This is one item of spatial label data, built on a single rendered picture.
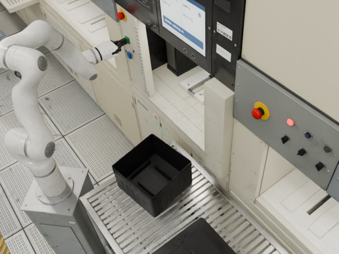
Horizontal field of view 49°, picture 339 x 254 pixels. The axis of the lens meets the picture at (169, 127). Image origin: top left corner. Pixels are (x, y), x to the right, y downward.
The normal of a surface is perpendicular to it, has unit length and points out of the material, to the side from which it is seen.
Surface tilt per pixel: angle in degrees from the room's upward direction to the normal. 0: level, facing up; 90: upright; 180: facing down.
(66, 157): 0
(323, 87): 90
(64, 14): 0
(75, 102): 0
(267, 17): 90
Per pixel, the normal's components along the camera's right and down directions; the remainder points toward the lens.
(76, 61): 0.22, 0.37
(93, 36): -0.07, -0.66
